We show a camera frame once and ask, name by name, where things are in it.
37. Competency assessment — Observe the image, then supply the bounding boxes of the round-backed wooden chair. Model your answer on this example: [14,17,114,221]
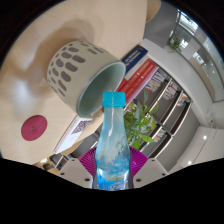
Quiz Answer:
[145,0,163,24]

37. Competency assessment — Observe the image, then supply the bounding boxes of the beige patterned ceramic cup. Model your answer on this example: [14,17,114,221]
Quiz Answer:
[46,39,127,119]

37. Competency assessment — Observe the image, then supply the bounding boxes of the red book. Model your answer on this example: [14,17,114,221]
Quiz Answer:
[116,58,152,93]
[121,63,158,98]

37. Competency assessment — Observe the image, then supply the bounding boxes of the green potted plant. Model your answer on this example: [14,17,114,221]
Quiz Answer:
[122,87,161,151]

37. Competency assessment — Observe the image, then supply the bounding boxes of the dark blue book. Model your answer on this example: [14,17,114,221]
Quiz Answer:
[120,44,149,75]

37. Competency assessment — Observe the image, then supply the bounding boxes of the small green plant on ledge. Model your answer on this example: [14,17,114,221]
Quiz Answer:
[166,34,184,54]

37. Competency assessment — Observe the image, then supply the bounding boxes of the pink book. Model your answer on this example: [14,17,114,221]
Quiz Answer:
[124,66,161,106]

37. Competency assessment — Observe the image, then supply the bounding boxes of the flat round red coaster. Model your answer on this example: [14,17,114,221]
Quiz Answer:
[20,114,49,142]

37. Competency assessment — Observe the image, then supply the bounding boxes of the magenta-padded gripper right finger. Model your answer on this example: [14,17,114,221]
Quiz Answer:
[127,146,170,189]

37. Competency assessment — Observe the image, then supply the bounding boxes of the clear bottle with blue cap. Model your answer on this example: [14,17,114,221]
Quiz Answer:
[92,91,132,192]

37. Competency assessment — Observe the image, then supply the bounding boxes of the grey bookshelf unit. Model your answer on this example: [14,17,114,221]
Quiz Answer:
[141,67,202,163]

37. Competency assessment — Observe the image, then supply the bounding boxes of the round ceiling lights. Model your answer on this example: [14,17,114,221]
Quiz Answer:
[184,133,210,166]

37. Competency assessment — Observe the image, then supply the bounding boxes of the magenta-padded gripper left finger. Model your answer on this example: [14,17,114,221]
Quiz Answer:
[56,147,100,190]

